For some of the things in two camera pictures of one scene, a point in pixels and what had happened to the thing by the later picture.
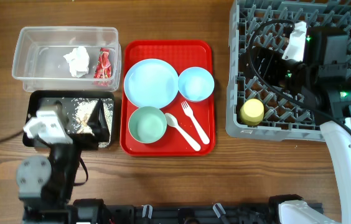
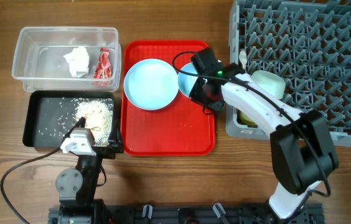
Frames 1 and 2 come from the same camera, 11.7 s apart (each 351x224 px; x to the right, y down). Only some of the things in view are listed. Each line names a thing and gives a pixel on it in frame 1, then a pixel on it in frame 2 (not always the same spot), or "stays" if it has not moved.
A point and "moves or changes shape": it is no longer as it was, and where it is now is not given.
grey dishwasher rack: x=259 y=109 stays
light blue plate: x=151 y=83 stays
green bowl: x=147 y=124 moves or changes shape
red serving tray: x=180 y=55 stays
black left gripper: x=98 y=122 → x=115 y=140
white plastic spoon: x=172 y=121 moves or changes shape
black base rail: x=97 y=212 stays
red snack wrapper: x=104 y=68 stays
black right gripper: x=272 y=61 → x=195 y=93
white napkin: x=79 y=60 stays
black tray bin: x=89 y=116 stays
